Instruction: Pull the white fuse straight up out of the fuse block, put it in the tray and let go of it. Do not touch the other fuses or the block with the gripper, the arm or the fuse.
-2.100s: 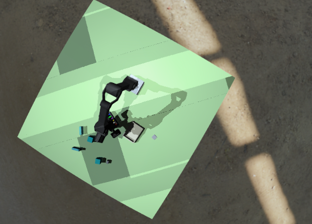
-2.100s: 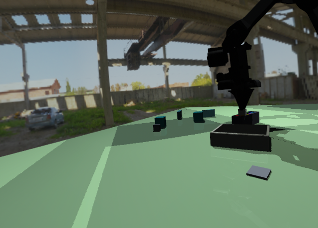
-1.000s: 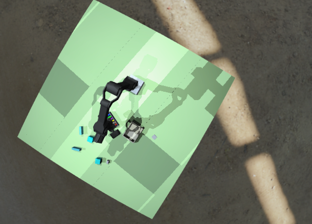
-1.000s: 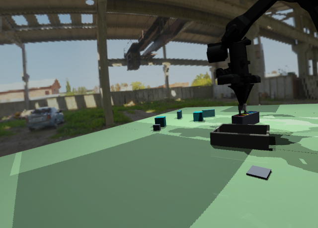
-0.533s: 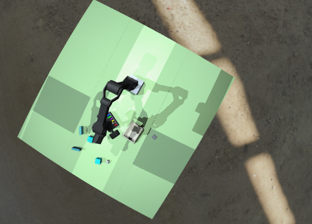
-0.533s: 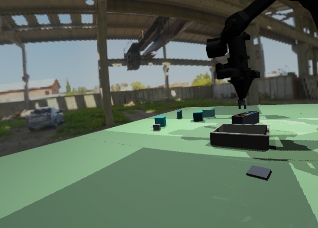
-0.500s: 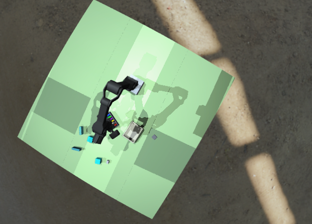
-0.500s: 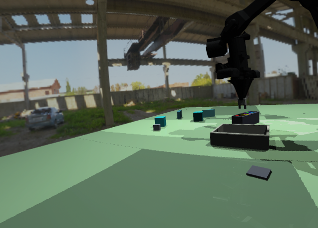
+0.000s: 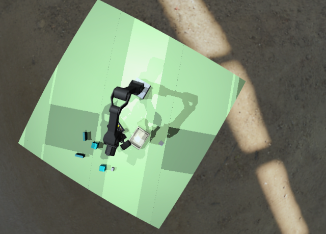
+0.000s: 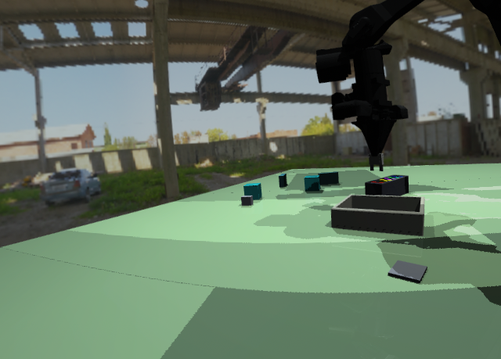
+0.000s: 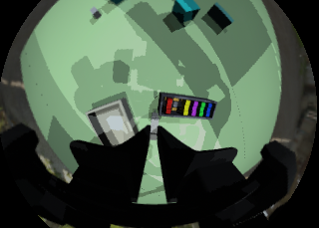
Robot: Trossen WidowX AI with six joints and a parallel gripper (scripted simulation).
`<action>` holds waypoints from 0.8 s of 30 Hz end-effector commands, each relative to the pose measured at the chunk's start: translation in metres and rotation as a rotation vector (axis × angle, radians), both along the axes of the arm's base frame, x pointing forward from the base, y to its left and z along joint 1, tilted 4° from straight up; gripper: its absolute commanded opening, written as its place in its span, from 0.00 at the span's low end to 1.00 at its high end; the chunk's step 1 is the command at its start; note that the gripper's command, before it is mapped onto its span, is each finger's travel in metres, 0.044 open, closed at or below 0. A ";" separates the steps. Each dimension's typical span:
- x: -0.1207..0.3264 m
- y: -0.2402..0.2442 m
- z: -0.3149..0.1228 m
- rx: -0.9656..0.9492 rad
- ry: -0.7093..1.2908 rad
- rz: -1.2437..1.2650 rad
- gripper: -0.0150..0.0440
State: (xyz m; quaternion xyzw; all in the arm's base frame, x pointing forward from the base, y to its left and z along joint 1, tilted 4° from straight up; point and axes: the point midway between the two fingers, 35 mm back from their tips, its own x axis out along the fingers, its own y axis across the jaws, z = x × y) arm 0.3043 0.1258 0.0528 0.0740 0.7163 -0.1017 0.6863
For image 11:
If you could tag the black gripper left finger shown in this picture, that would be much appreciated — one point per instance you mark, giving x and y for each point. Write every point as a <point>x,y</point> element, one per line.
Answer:
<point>127,159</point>

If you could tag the yellow fuse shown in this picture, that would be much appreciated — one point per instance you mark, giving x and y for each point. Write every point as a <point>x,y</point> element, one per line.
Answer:
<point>184,109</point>

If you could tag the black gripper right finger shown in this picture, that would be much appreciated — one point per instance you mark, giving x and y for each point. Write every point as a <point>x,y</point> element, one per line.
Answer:
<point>178,161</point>

